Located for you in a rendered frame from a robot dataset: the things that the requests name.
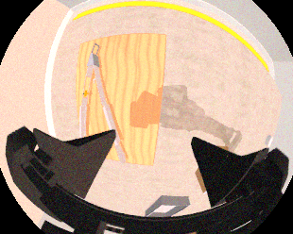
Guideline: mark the white short cylinder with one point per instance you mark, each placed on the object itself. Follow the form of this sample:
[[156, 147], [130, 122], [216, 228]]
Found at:
[[268, 140]]

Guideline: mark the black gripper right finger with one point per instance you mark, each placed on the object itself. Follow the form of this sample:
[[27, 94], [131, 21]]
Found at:
[[222, 170]]

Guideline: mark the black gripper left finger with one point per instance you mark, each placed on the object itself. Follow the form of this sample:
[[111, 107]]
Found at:
[[79, 159]]

